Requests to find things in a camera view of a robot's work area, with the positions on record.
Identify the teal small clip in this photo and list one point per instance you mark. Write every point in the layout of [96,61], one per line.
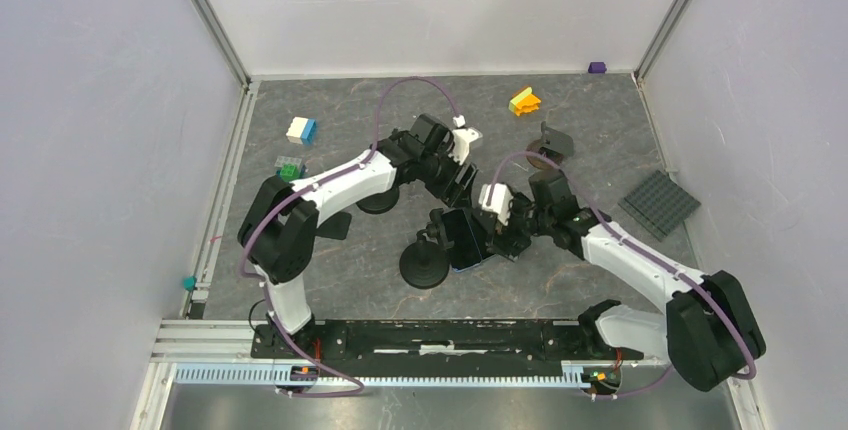
[189,283]

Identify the dark blue edged phone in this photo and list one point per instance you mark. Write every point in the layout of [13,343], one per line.
[464,240]

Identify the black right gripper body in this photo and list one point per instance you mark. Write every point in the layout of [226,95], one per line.
[519,228]

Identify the purple small block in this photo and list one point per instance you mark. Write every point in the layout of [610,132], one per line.
[597,67]

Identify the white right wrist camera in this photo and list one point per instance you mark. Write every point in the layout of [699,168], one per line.
[496,199]

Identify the white blue toy block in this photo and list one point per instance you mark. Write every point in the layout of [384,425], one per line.
[301,130]

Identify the black phone stand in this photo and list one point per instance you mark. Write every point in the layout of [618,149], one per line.
[424,264]
[379,203]

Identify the grey studded baseplate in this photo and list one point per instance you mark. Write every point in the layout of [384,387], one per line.
[659,204]

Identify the black front phone stand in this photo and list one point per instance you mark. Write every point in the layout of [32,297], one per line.
[379,203]

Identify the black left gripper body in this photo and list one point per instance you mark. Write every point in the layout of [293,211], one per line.
[443,184]

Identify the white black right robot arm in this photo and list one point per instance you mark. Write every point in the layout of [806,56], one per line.
[702,324]

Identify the green blue toy bricks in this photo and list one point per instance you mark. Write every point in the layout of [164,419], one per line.
[289,168]

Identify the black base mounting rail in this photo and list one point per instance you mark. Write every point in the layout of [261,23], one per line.
[453,348]

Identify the yellow orange toy block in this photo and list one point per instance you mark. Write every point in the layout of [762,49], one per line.
[524,102]

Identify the black folding desk stand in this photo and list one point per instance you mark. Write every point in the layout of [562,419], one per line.
[335,227]

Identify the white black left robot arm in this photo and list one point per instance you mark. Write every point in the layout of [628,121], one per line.
[279,231]

